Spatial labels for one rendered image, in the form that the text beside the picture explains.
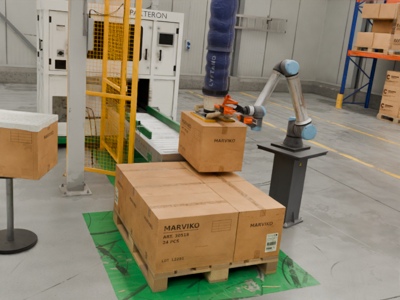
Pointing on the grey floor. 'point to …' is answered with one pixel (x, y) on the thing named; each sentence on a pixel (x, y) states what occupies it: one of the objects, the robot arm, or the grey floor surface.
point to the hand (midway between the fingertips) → (227, 110)
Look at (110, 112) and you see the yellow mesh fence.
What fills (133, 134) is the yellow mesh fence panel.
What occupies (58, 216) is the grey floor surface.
